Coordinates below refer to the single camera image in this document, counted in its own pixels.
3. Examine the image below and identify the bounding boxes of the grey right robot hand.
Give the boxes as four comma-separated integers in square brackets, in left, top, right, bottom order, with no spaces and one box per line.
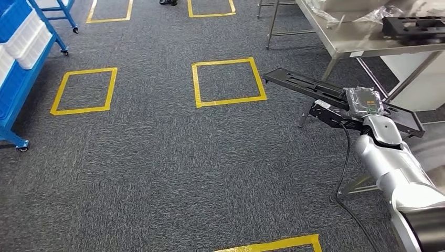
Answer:
[342,86,385,119]

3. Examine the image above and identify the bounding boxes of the black plastic frame part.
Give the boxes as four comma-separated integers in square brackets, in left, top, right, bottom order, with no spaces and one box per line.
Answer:
[382,15,445,45]
[262,67,426,138]

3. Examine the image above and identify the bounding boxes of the white cabinet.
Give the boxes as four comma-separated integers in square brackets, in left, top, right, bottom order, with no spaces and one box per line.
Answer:
[380,50,445,112]

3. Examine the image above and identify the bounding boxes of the steel table with parts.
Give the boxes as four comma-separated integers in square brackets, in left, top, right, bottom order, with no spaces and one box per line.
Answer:
[256,0,445,103]

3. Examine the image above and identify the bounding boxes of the clear plastic bag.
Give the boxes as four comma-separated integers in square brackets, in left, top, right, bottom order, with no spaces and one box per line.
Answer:
[305,0,341,23]
[353,4,406,24]

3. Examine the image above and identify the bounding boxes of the blue wheeled metal cart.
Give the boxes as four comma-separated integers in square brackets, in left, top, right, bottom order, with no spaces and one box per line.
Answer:
[0,0,69,153]
[27,0,79,35]

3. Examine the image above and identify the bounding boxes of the white plastic bin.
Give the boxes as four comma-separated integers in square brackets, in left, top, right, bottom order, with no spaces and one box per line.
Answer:
[15,25,53,70]
[0,45,15,88]
[3,9,43,58]

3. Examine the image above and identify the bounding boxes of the blue plastic bin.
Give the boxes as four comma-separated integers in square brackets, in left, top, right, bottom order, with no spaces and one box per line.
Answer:
[0,0,34,43]

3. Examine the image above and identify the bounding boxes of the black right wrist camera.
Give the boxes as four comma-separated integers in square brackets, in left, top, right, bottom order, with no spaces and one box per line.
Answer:
[309,100,369,131]

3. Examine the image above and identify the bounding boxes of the black camera cable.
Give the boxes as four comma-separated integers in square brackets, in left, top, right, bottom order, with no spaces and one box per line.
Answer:
[330,120,383,252]

